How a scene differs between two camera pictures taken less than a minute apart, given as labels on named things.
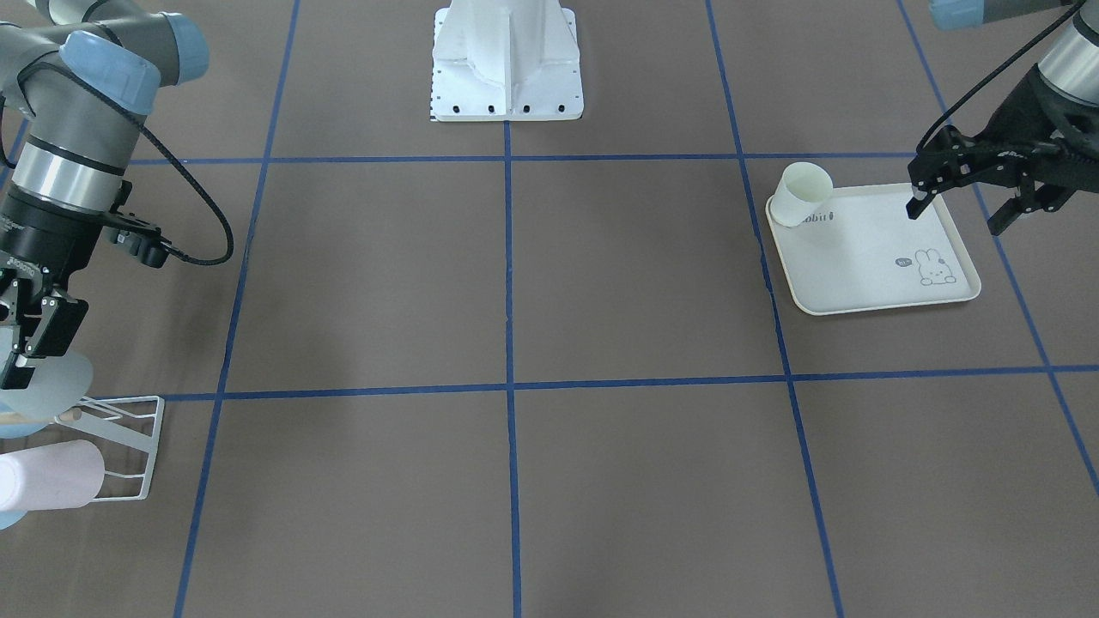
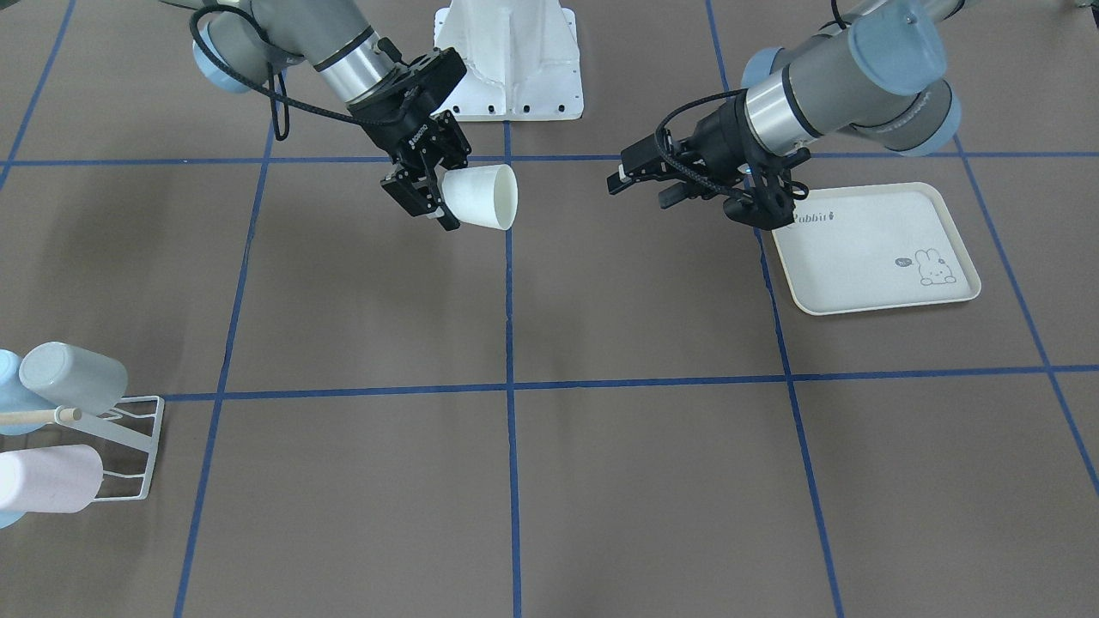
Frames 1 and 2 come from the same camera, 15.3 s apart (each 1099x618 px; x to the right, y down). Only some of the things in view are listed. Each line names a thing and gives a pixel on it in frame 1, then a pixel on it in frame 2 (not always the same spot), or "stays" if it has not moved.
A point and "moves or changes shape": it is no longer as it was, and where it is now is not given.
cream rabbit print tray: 864,252 stays
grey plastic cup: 57,384 moves or changes shape
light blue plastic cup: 9,518 stays
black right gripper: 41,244 -> 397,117
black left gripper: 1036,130 -> 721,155
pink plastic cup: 51,476 stays
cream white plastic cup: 802,189 -> 486,196
